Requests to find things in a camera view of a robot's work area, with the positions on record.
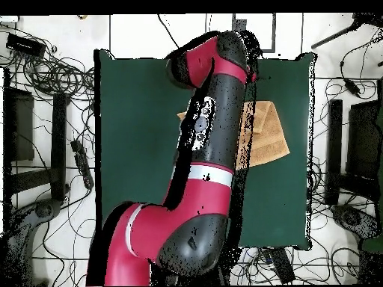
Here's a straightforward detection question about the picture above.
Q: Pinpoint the orange terry towel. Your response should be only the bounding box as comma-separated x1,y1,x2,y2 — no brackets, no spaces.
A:
176,100,291,171

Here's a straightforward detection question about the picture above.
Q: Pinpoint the dark green table cloth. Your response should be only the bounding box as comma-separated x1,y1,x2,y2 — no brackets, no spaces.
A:
94,49,318,250

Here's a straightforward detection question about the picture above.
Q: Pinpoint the black power strip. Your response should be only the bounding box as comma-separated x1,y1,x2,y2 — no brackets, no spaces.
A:
70,139,95,190

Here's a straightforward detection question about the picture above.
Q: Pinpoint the black power brick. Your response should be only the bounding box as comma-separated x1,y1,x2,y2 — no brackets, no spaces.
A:
266,247,296,285

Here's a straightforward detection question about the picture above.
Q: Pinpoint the grey chair base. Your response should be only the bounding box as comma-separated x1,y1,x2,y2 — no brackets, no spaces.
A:
5,198,64,287
330,203,382,249

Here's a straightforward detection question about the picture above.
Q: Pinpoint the black power adapter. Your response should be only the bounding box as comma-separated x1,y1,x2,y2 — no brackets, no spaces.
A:
343,78,362,99

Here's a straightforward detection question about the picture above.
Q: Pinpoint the black tripod leg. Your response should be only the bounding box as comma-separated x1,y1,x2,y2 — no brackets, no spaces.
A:
310,12,383,50

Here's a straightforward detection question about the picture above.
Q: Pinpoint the black electronics box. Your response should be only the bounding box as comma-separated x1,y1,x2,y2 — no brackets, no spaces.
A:
6,32,46,58

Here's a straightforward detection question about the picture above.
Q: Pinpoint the green object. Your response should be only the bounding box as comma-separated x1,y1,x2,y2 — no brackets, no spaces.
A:
359,235,383,256

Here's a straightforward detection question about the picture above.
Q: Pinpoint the blue and black cable tangle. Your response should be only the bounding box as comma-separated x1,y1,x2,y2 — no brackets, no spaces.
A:
230,247,300,285

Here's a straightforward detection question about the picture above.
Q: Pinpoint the black floor cable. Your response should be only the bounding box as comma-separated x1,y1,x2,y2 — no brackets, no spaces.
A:
157,13,181,49

